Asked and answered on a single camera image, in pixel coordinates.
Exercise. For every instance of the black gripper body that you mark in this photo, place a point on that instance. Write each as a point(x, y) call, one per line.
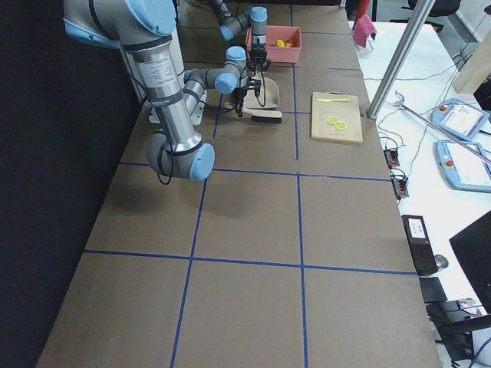
point(242, 93)
point(258, 50)

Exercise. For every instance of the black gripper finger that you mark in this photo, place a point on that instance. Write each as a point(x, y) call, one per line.
point(239, 107)

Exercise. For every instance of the beige plastic dustpan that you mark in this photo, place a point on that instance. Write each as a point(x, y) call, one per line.
point(269, 96)

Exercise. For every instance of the beige hand brush black bristles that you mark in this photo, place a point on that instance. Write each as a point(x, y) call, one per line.
point(257, 115)

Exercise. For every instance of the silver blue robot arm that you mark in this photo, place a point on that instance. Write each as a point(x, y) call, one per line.
point(146, 30)
point(253, 19)

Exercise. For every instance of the pink plastic bin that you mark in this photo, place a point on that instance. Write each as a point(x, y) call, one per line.
point(282, 55)

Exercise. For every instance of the yellow plastic toy knife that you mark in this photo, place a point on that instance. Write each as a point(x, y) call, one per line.
point(333, 100)

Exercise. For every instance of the wooden cutting board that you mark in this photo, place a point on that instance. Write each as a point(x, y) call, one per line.
point(348, 113)

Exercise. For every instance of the pink cloth on stand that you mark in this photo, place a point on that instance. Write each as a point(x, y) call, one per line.
point(364, 31)

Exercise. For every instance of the metal grabber tool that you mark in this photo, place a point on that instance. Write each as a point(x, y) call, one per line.
point(449, 133)

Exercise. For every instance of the upper orange black connector block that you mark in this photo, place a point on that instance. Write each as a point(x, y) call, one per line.
point(391, 157)

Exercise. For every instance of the orange black connector block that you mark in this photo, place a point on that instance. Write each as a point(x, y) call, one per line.
point(391, 157)
point(399, 181)

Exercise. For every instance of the lower orange black connector block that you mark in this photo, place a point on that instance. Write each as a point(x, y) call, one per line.
point(399, 181)

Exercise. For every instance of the upper teach pendant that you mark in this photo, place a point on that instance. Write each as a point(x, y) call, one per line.
point(465, 118)

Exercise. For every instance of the teach pendant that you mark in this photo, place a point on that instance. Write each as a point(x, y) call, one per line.
point(462, 169)
point(465, 118)

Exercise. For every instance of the black box with label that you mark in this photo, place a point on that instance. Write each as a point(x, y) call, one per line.
point(419, 245)

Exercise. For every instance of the lower teach pendant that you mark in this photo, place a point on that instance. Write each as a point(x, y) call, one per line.
point(462, 169)

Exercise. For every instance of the black monitor corner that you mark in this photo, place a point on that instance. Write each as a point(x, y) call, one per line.
point(471, 247)

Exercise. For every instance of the white pillar with base plate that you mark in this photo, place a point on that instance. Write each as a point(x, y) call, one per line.
point(195, 101)

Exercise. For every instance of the aluminium frame post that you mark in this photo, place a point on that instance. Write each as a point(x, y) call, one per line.
point(411, 31)

